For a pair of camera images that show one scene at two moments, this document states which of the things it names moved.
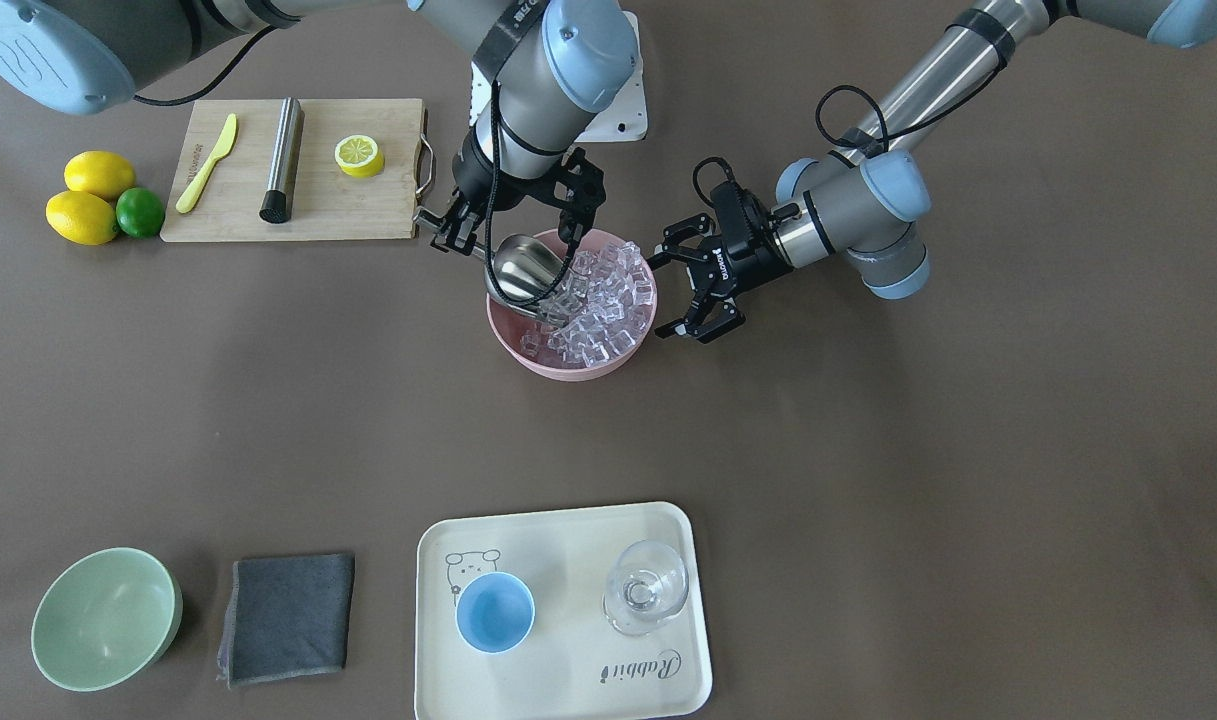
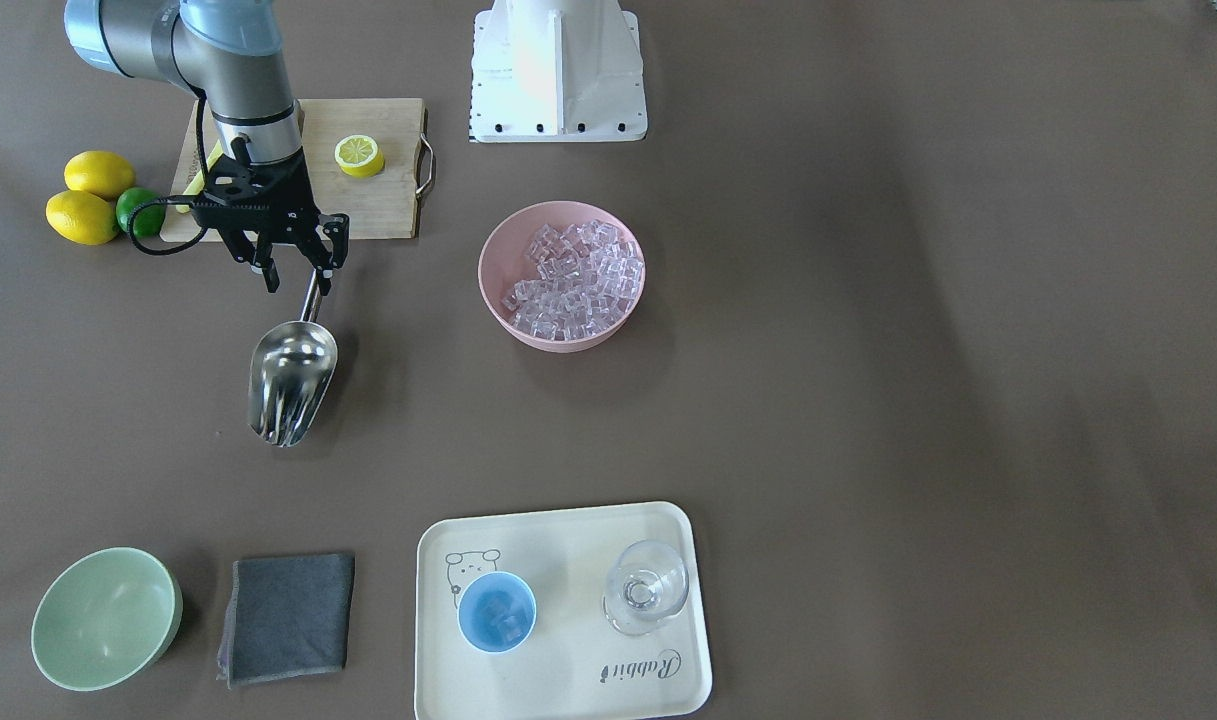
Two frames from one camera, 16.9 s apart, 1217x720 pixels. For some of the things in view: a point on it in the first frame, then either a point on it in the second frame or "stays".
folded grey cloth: (288, 616) stays
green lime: (139, 212) stays
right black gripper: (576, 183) to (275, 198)
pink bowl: (509, 325) to (560, 277)
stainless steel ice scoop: (525, 266) to (291, 370)
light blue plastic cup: (495, 612) stays
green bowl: (107, 618) stays
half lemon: (359, 156) stays
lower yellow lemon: (81, 218) stays
